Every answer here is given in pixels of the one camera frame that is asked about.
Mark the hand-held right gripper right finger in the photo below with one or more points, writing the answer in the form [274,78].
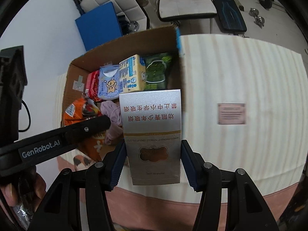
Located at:
[190,164]

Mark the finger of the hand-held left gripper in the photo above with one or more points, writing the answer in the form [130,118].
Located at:
[91,127]

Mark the purple cloth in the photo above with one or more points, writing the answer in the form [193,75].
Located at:
[113,115]

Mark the blue mat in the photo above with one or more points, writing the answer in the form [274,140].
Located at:
[98,26]

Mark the red packet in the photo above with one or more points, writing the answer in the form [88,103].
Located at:
[92,86]

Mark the chrome round disc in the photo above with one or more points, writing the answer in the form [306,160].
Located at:
[133,26]

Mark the yellow and white carton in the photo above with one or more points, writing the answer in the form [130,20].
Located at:
[132,74]

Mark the small black barbell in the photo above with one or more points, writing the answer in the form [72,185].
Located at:
[265,0]

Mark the green packet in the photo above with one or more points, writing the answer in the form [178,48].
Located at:
[156,72]

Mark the person's left hand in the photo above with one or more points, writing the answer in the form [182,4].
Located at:
[39,184]

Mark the black weight bench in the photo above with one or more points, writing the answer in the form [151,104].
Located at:
[228,12]

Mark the cardboard box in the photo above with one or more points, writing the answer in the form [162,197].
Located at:
[77,77]

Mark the white upholstered chair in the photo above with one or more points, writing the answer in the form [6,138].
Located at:
[185,6]

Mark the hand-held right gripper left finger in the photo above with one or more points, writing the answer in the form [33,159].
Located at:
[118,164]

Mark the blue tissue packet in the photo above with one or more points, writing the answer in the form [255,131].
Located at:
[109,84]

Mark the silver carton box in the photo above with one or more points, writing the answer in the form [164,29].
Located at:
[150,125]

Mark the orange snack packet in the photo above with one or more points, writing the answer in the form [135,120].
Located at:
[72,112]

